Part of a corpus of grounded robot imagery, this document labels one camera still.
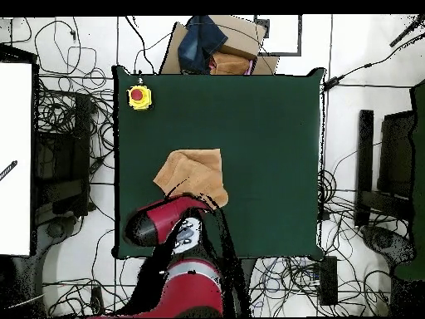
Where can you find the black striped rod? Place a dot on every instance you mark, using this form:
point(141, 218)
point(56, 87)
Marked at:
point(8, 170)

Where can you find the blue jeans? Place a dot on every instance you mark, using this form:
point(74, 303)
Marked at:
point(199, 43)

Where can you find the dark green table cloth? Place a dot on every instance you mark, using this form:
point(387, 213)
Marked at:
point(419, 166)
point(265, 133)

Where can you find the black stand base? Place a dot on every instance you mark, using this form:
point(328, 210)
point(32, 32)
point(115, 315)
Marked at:
point(365, 149)
point(81, 133)

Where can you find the black pedestal foot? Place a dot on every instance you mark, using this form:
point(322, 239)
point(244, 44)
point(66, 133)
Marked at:
point(382, 241)
point(54, 229)

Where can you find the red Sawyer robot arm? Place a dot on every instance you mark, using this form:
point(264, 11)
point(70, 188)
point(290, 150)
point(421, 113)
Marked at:
point(196, 292)

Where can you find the folded orange towel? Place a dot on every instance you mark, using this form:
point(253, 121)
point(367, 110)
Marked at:
point(229, 63)

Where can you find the black power strip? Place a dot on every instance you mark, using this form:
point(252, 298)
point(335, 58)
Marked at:
point(328, 282)

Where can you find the orange terry towel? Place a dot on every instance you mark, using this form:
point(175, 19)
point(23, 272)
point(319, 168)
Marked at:
point(196, 169)

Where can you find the yellow emergency stop button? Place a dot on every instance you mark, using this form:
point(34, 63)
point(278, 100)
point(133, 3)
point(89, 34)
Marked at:
point(139, 98)

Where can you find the brown cardboard box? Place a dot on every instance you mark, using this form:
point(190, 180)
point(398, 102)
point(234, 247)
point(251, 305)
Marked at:
point(242, 36)

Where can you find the black tripod leg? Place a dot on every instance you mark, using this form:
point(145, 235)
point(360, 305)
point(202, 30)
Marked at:
point(406, 31)

